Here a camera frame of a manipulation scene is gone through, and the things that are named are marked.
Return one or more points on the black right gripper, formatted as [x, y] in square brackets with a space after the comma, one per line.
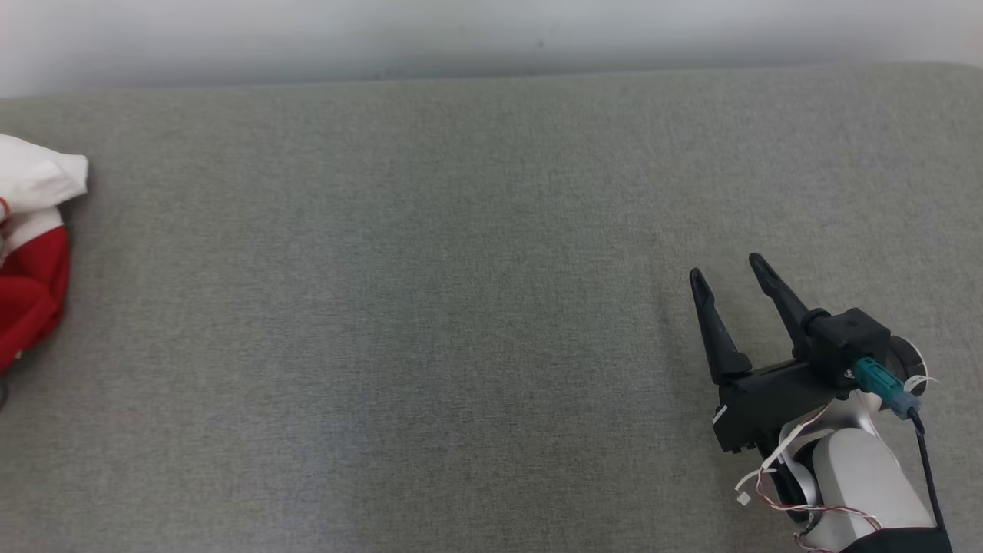
[768, 399]

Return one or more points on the red shorts with white stripe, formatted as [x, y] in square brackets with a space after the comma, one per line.
[31, 292]

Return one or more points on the red jersey with white sleeves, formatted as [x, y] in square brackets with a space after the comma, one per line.
[38, 173]

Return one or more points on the grey fabric sofa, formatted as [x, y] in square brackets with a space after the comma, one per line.
[384, 307]

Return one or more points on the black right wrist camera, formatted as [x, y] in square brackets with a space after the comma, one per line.
[845, 338]

